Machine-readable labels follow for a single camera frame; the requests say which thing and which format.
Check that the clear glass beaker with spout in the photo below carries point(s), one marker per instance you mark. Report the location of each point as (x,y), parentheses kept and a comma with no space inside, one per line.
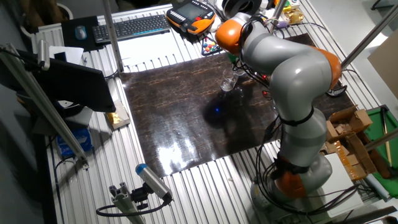
(228,82)

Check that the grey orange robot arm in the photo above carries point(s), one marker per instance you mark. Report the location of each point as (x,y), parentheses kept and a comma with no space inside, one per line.
(295,77)

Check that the dark marble pattern mat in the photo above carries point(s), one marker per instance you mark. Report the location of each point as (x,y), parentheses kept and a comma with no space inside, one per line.
(171,124)

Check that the green flange adapter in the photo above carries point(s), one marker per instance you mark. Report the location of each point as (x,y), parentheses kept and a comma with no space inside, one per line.
(231,58)

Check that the black triangle ball rack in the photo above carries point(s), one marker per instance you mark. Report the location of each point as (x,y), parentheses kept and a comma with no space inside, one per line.
(210,48)

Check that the large white paper sheet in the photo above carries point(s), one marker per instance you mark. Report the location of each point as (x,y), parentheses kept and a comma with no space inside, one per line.
(149,49)

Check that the white egg shaped object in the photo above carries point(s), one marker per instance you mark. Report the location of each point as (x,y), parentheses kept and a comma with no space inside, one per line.
(212,27)

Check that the orange black teach pendant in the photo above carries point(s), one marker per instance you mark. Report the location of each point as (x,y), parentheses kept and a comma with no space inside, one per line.
(189,15)

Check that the black keyboard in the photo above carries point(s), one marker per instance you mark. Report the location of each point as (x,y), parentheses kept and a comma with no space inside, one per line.
(130,28)

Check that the aluminium pole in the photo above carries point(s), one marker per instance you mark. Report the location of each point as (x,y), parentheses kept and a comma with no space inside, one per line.
(382,139)
(370,34)
(113,37)
(277,14)

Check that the black filament spool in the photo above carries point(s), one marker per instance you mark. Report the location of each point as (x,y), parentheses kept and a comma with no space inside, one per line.
(241,6)

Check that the short aluminium profile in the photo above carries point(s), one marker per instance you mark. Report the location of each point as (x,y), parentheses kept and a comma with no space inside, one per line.
(124,202)

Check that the purple object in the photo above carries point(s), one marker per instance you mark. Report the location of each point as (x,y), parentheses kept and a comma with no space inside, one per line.
(281,25)

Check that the black monitor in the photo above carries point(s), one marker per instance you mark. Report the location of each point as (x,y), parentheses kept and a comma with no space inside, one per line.
(81,90)

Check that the blue tissue pack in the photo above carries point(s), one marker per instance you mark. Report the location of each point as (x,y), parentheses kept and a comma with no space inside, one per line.
(76,141)

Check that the brown cardboard box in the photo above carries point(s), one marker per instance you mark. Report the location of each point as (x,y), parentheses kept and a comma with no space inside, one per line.
(334,149)
(360,119)
(332,132)
(357,155)
(343,115)

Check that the gold wrapped object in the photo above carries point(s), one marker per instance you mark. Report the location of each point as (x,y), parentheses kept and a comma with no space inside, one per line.
(294,17)

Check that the yellow green object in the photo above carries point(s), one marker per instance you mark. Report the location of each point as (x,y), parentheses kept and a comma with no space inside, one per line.
(287,5)

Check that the small white paper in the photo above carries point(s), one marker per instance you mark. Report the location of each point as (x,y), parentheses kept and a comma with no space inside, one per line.
(71,54)

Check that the grey computer mouse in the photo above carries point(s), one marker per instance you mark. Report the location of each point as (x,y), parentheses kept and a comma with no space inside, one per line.
(81,32)

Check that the black mouse pad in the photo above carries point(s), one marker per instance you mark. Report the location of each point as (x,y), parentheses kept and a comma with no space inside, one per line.
(68,40)

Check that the long aluminium beam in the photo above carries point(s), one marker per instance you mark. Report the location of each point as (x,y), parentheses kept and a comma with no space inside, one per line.
(46,109)

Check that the white board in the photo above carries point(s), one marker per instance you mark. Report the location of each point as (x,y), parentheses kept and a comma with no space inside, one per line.
(342,186)

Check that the white round bin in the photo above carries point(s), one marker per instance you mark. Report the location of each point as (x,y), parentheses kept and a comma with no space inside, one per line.
(66,9)

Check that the green mini pool table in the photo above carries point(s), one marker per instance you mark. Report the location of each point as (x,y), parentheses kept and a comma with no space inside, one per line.
(377,130)

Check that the wooden cue stick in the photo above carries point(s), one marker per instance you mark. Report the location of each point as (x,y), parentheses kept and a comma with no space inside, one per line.
(386,137)

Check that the brown cardboard sheet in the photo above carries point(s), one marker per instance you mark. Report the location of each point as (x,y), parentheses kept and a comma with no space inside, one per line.
(385,65)

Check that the pale grey tube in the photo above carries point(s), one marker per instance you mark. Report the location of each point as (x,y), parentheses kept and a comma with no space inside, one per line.
(377,186)

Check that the silver camera with blue end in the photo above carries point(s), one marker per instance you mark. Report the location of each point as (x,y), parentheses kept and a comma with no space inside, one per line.
(154,182)

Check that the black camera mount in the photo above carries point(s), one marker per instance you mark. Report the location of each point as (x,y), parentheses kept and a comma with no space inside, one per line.
(140,196)

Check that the black clamp frame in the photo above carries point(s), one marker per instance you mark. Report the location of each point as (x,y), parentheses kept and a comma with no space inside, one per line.
(337,91)

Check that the small silver camera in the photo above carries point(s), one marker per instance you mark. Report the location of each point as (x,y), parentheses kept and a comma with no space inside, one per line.
(43,54)

